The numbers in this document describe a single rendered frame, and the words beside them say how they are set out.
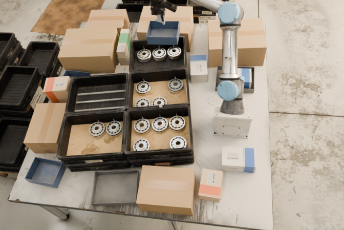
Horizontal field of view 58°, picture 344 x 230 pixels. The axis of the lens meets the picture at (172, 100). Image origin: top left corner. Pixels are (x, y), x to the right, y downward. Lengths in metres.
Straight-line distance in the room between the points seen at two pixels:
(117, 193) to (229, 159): 0.70
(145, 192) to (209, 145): 0.53
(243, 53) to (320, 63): 1.36
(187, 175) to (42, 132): 0.97
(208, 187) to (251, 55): 1.00
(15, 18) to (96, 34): 2.25
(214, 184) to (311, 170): 1.19
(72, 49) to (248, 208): 1.64
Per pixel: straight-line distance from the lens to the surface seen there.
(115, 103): 2.14
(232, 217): 1.90
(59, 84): 2.26
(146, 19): 2.53
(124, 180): 2.01
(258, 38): 2.34
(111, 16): 2.70
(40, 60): 3.32
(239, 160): 1.91
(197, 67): 2.28
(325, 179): 2.86
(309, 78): 3.35
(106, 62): 2.39
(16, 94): 3.00
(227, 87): 1.76
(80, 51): 2.44
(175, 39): 2.02
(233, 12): 1.74
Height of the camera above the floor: 2.54
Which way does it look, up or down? 56 degrees down
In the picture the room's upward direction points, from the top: 10 degrees counter-clockwise
